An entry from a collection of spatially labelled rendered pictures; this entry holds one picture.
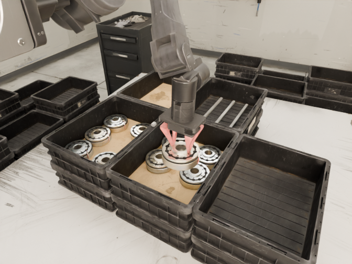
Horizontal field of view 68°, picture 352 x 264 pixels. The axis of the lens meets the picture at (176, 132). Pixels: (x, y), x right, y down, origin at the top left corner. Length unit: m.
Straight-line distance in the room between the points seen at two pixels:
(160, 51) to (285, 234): 0.60
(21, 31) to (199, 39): 4.12
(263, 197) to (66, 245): 0.65
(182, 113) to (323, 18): 3.55
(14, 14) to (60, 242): 0.78
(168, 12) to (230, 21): 3.62
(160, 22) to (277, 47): 3.63
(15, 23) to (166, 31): 0.32
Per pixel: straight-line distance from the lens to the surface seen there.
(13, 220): 1.13
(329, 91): 2.51
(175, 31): 0.58
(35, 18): 0.36
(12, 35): 0.35
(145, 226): 0.93
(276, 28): 4.10
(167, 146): 0.72
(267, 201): 0.91
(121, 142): 1.10
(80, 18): 0.45
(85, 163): 0.89
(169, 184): 0.90
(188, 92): 0.59
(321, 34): 4.10
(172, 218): 0.80
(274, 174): 1.00
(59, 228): 1.03
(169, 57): 0.57
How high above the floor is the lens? 1.49
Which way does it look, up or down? 36 degrees down
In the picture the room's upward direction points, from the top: straight up
